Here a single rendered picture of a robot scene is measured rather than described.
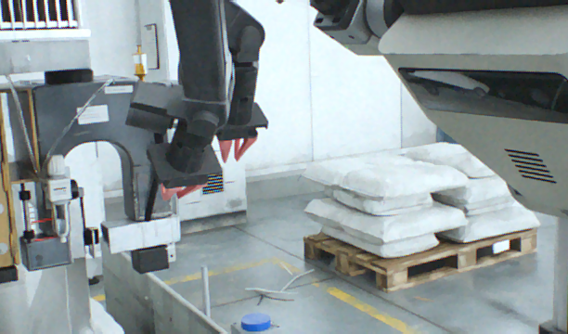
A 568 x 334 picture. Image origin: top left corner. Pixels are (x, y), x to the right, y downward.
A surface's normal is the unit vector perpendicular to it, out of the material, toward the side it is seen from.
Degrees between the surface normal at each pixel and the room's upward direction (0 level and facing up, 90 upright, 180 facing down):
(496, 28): 40
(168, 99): 54
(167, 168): 44
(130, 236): 90
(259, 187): 90
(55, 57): 90
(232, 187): 90
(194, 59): 138
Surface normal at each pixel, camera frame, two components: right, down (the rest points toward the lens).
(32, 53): 0.93, 0.04
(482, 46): -0.59, -0.67
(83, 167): 0.50, 0.15
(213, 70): -0.06, 0.83
